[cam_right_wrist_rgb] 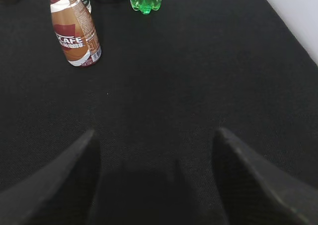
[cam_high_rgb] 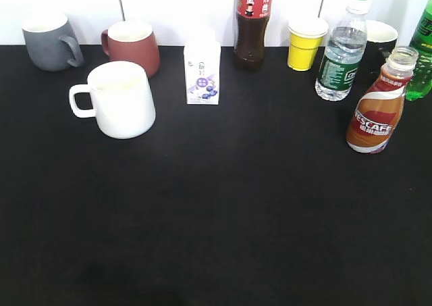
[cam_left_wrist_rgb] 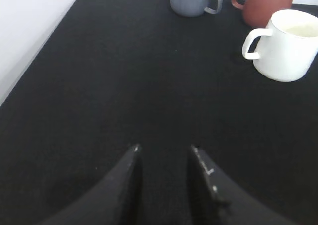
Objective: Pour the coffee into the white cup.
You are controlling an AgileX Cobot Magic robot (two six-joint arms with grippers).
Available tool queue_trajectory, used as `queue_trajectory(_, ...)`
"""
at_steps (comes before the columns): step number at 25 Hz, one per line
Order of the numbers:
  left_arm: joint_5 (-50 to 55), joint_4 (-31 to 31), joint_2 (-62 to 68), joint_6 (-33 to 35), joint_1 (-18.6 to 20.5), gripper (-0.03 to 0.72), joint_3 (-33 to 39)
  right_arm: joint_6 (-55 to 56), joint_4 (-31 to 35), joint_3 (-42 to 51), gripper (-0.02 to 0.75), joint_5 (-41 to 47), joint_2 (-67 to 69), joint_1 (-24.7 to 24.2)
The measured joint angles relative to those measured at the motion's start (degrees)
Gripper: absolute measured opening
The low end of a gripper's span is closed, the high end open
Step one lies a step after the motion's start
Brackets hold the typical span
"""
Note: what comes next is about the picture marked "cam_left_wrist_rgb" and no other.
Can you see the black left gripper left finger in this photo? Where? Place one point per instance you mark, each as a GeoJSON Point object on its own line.
{"type": "Point", "coordinates": [111, 201]}

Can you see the grey ceramic mug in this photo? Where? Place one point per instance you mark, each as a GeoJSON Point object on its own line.
{"type": "Point", "coordinates": [194, 8]}

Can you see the red-brown ceramic mug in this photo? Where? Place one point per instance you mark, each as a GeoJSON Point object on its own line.
{"type": "Point", "coordinates": [257, 13]}

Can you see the white ceramic mug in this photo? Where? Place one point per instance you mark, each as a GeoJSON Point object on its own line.
{"type": "Point", "coordinates": [286, 47]}

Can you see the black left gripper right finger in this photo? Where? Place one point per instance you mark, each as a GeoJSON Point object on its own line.
{"type": "Point", "coordinates": [215, 199]}

